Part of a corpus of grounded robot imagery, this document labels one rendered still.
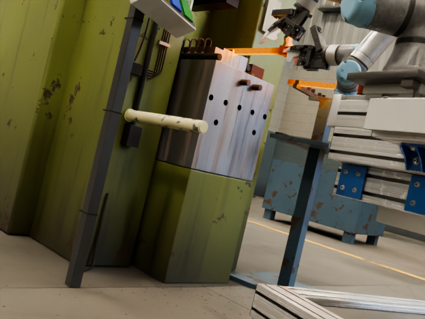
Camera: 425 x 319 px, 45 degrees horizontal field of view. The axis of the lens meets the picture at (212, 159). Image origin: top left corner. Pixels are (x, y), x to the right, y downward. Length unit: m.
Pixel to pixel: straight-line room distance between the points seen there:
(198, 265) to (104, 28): 1.07
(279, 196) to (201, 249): 3.96
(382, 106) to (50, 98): 1.60
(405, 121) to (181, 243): 1.22
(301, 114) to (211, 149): 9.44
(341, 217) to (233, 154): 3.60
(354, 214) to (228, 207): 3.51
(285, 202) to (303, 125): 5.51
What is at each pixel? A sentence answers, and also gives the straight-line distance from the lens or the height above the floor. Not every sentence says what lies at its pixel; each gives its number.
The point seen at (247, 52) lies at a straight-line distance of 2.17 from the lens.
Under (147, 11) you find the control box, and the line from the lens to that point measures 1.67.
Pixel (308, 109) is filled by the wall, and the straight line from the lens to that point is 11.41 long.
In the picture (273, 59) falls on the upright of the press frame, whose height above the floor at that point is 1.09.
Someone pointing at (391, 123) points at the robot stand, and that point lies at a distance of 1.12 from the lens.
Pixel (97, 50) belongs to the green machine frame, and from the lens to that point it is 2.24.
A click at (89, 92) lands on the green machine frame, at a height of 0.68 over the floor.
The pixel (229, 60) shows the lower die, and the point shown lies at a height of 0.95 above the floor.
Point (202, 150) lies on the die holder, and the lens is 2.05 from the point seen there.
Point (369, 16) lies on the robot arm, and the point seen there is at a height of 0.94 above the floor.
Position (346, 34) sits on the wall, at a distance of 11.47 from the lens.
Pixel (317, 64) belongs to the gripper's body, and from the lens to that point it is 1.92.
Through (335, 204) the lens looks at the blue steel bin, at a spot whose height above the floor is 0.37.
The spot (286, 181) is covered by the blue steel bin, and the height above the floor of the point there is 0.49.
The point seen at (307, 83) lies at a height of 0.97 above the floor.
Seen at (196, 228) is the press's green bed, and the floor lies 0.23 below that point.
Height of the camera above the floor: 0.51
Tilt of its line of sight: level
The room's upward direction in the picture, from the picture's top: 13 degrees clockwise
